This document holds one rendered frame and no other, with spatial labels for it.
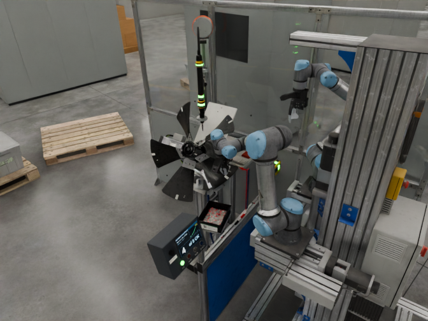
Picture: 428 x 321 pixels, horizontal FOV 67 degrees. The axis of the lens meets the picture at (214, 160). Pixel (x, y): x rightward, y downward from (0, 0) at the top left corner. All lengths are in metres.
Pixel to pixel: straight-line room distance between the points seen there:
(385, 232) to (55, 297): 2.52
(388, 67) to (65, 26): 6.61
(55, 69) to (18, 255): 4.58
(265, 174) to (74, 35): 6.40
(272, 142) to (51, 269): 2.50
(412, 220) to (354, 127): 0.58
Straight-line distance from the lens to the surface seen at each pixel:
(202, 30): 2.63
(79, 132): 5.28
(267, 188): 1.53
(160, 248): 1.50
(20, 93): 7.37
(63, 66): 7.50
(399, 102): 1.47
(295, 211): 1.67
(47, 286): 3.27
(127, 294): 2.97
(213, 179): 2.09
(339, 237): 1.89
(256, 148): 1.42
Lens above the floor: 2.34
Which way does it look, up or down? 32 degrees down
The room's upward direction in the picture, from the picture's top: 2 degrees counter-clockwise
